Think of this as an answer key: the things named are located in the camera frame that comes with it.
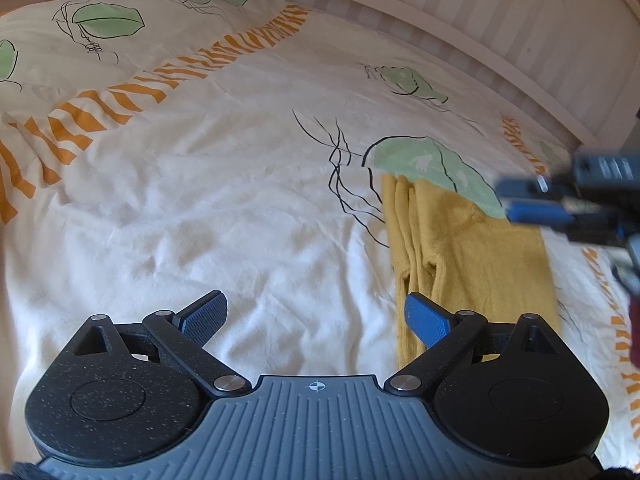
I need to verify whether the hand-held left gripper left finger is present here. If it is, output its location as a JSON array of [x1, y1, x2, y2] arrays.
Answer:
[[74, 290, 252, 400]]

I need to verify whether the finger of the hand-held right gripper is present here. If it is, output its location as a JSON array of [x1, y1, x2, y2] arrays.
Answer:
[[504, 199, 576, 228], [495, 176, 576, 200]]

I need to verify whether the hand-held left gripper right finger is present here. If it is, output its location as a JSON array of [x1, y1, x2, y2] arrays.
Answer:
[[384, 292, 563, 398]]

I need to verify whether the mustard yellow knit garment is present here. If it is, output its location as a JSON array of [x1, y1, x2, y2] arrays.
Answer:
[[381, 174, 566, 368]]

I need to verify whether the white wooden bed frame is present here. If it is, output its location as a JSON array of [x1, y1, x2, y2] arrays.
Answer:
[[220, 0, 640, 151]]

